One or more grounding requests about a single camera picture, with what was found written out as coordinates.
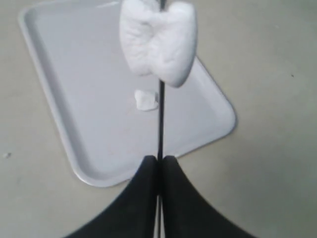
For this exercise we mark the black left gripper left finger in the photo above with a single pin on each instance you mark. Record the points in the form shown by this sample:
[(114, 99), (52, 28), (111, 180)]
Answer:
[(133, 213)]

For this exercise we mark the thin metal skewer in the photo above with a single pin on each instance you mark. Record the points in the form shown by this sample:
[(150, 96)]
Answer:
[(161, 119)]

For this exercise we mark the white plastic tray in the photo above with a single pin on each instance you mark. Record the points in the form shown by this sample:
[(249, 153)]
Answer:
[(75, 47)]

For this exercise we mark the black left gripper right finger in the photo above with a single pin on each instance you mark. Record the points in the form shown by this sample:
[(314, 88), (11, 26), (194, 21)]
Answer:
[(186, 214)]

